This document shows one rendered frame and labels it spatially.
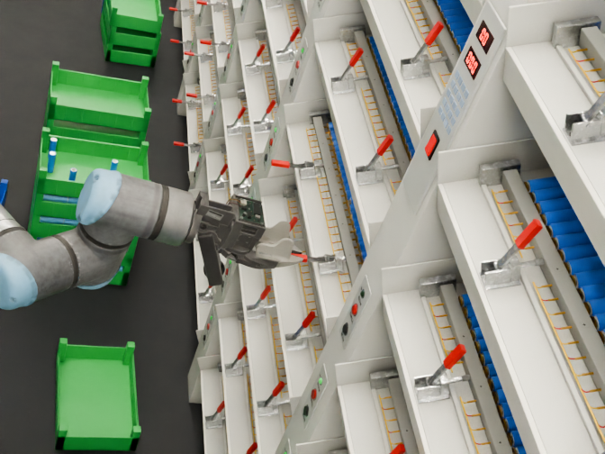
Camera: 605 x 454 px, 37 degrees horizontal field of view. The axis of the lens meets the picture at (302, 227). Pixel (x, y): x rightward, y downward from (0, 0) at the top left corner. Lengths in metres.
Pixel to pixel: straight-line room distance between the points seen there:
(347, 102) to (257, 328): 0.60
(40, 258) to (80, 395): 1.10
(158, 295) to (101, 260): 1.32
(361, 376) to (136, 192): 0.45
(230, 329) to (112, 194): 0.93
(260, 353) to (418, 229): 0.82
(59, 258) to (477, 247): 0.67
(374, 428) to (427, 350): 0.20
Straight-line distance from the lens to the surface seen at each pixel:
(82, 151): 2.71
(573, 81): 1.01
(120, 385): 2.53
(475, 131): 1.12
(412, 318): 1.24
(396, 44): 1.43
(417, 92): 1.32
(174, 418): 2.50
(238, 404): 2.11
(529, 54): 1.05
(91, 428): 2.43
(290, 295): 1.80
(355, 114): 1.60
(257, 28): 2.59
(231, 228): 1.45
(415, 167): 1.22
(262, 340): 1.97
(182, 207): 1.43
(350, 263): 1.55
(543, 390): 0.94
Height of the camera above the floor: 1.94
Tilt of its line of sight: 37 degrees down
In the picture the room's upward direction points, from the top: 22 degrees clockwise
